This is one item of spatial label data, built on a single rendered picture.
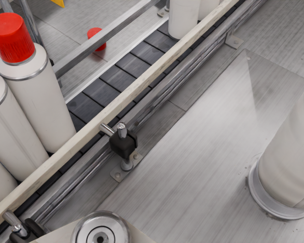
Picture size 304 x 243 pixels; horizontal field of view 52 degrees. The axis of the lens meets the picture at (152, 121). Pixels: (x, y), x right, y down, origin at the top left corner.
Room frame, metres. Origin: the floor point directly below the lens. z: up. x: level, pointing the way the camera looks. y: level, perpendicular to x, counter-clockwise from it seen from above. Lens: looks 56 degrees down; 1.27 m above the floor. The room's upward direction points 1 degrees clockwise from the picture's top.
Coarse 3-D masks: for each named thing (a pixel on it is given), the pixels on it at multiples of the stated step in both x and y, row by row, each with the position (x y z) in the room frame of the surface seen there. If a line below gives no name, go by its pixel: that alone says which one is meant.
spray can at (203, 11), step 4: (204, 0) 0.48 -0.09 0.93; (208, 0) 0.48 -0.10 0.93; (212, 0) 0.48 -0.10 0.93; (216, 0) 0.49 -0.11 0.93; (200, 4) 0.48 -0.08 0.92; (204, 4) 0.48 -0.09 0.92; (208, 4) 0.48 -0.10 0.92; (212, 4) 0.48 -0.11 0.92; (216, 4) 0.49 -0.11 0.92; (200, 8) 0.48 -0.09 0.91; (204, 8) 0.48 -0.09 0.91; (208, 8) 0.48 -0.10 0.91; (212, 8) 0.48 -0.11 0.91; (200, 12) 0.48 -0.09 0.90; (204, 12) 0.48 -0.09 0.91; (208, 12) 0.48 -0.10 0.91; (200, 16) 0.48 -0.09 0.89; (204, 16) 0.48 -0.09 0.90; (200, 20) 0.48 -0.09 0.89
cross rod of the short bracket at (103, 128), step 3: (102, 123) 0.23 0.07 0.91; (99, 126) 0.23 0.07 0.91; (102, 126) 0.23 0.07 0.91; (105, 126) 0.23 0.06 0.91; (108, 126) 0.23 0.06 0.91; (99, 129) 0.23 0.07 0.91; (102, 129) 0.22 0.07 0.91; (105, 129) 0.22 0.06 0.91; (108, 129) 0.22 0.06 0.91; (111, 129) 0.22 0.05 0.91; (102, 132) 0.22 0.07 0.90; (105, 132) 0.22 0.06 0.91; (108, 132) 0.22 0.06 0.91; (111, 132) 0.22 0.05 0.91; (114, 132) 0.22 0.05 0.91; (108, 135) 0.22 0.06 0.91
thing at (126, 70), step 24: (240, 0) 0.55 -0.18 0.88; (216, 24) 0.48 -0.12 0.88; (144, 48) 0.41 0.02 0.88; (168, 48) 0.41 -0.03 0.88; (192, 48) 0.41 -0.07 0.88; (120, 72) 0.35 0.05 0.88; (168, 72) 0.36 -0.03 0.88; (96, 96) 0.30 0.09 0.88; (144, 96) 0.32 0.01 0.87; (72, 120) 0.26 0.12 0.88
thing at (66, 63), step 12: (144, 0) 0.43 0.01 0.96; (156, 0) 0.45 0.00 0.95; (132, 12) 0.40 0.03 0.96; (144, 12) 0.42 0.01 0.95; (120, 24) 0.38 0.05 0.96; (96, 36) 0.35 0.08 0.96; (108, 36) 0.36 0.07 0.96; (84, 48) 0.32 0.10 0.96; (96, 48) 0.34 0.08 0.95; (60, 60) 0.30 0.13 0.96; (72, 60) 0.30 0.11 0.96; (60, 72) 0.28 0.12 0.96
